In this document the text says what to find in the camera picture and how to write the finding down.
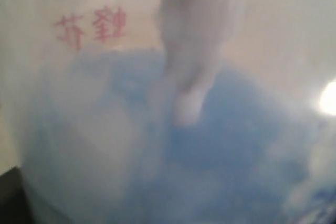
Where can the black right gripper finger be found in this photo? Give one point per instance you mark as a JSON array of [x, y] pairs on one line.
[[14, 204]]

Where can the blue soap pump bottle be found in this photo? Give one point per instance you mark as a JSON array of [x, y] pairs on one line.
[[172, 111]]

